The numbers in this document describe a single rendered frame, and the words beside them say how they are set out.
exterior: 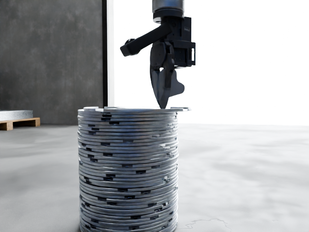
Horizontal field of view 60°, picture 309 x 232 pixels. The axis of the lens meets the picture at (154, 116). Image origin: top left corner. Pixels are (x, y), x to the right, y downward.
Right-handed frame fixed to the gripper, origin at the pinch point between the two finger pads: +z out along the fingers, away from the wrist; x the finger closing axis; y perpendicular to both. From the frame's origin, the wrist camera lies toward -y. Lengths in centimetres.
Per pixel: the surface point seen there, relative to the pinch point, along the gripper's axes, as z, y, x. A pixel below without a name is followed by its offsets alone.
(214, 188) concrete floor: 36, 43, 33
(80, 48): -82, 60, 376
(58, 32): -109, 31, 400
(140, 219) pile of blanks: 28.7, -2.0, 6.5
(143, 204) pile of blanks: 24.9, -1.2, 6.5
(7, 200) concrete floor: 36, -33, 58
